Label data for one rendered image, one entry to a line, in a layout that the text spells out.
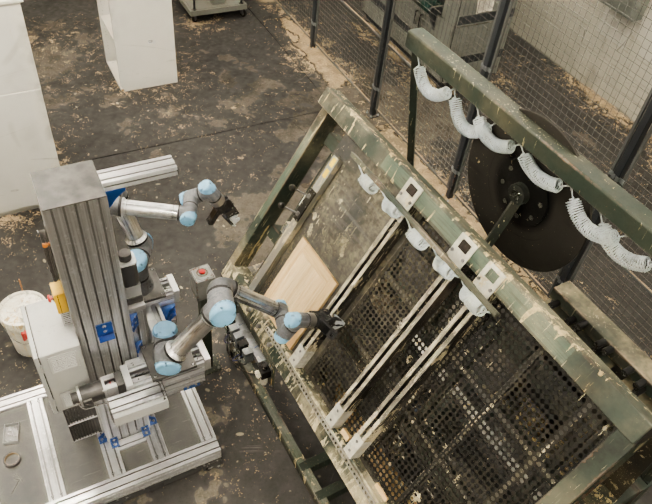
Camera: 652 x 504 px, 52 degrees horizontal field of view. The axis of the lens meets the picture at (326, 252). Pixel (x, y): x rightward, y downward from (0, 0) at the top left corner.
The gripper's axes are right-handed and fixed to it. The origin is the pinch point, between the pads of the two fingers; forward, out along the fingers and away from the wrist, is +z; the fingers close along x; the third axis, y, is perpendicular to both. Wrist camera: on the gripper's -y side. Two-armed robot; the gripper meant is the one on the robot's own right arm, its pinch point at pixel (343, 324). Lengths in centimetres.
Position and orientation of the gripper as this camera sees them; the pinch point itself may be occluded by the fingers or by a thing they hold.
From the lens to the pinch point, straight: 333.3
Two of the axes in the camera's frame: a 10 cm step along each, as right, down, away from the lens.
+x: -5.2, 7.5, 4.2
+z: 7.1, 1.0, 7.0
